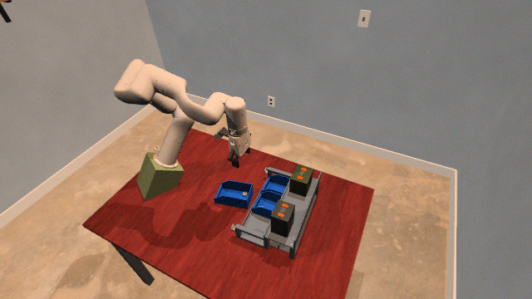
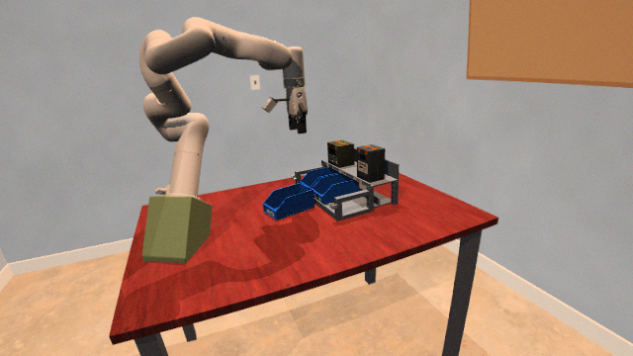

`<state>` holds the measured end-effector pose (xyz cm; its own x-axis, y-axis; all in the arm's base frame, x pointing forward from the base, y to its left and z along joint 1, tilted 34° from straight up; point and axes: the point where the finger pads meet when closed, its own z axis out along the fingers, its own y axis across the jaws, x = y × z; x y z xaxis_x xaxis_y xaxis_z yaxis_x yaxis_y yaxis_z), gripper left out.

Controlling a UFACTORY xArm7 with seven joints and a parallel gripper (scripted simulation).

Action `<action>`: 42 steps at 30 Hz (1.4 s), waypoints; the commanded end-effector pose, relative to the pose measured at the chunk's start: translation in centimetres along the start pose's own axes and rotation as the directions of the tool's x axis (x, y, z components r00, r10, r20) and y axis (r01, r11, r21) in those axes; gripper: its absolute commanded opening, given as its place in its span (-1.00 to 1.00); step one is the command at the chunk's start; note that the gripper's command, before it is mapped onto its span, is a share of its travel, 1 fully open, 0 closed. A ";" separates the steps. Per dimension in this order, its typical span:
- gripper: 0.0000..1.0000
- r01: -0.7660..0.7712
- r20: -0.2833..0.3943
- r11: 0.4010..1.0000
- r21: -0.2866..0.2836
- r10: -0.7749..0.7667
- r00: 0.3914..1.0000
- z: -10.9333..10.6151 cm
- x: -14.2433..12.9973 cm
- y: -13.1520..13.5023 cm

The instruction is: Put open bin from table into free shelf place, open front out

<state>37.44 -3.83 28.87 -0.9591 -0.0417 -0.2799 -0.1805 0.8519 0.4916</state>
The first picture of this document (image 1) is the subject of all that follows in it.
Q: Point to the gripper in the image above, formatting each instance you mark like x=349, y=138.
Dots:
x=238, y=145

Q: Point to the white shelf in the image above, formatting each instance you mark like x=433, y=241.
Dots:
x=256, y=229

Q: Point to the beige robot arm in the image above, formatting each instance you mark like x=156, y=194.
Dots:
x=148, y=84

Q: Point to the blue bin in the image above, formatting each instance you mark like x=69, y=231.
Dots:
x=276, y=183
x=231, y=193
x=268, y=200

